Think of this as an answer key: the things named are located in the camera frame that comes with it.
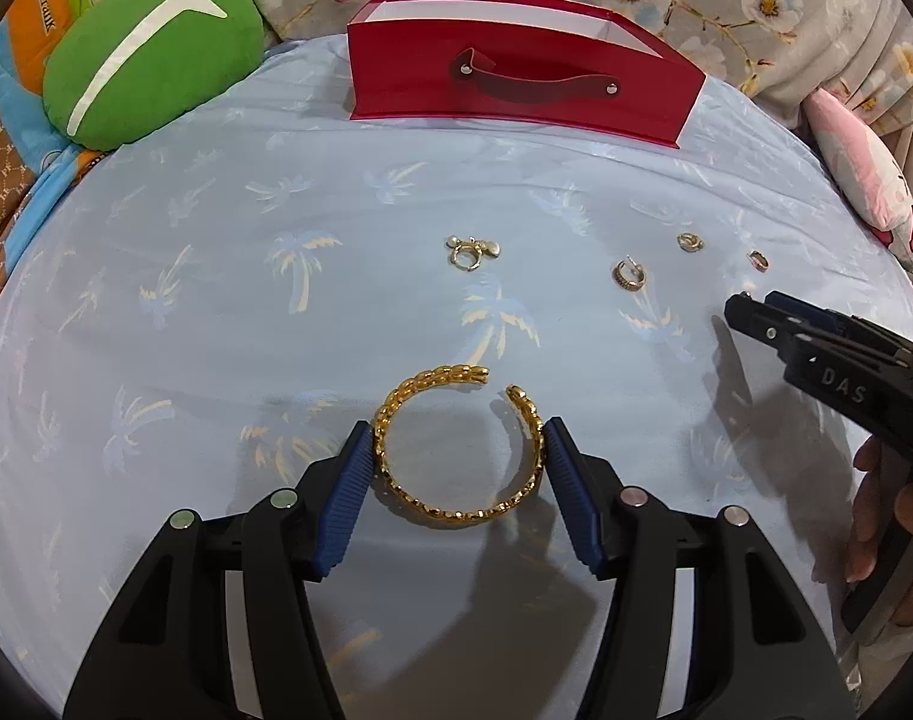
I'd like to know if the person's right hand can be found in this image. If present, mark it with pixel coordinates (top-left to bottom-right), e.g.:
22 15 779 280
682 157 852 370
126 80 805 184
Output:
845 434 913 628

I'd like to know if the green round cushion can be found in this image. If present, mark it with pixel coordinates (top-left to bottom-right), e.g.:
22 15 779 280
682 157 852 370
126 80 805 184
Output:
43 0 264 151

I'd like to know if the gold charm ring earring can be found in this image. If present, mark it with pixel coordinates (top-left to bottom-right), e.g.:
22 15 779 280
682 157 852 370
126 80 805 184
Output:
447 236 502 273

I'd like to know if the red open box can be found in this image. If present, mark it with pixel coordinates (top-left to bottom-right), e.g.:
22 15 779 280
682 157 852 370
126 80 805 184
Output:
347 0 707 146

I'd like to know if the small gold hoop earring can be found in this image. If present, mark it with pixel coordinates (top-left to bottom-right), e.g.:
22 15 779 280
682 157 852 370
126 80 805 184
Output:
747 250 770 273

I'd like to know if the pink cartoon pillow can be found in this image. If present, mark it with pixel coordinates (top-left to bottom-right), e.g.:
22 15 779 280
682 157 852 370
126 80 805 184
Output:
803 88 913 275

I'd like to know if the light blue palm bedsheet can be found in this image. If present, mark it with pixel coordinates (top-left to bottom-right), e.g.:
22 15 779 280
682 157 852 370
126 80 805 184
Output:
0 37 913 707

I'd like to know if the colourful cartoon blanket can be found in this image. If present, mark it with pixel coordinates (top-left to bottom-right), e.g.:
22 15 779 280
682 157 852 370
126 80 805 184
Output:
0 0 100 297

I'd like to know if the small gold twisted earring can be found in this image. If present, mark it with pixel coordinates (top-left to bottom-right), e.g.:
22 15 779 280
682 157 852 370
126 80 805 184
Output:
676 231 705 254

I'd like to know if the gold chain cuff bangle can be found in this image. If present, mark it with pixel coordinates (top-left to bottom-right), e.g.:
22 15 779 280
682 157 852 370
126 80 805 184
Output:
373 364 544 530

